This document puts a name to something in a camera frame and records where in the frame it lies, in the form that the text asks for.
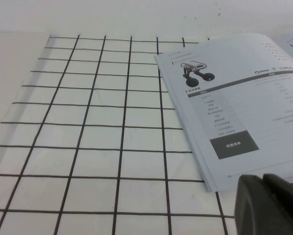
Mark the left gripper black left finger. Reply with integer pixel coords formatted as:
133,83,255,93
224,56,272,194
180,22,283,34
234,173,292,235

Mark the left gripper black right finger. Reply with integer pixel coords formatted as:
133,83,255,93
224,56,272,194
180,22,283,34
262,172,293,235

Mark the white product catalogue book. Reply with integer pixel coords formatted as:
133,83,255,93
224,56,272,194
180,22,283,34
154,25,293,193

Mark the white black-grid tablecloth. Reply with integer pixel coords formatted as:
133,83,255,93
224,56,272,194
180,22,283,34
0,33,293,235

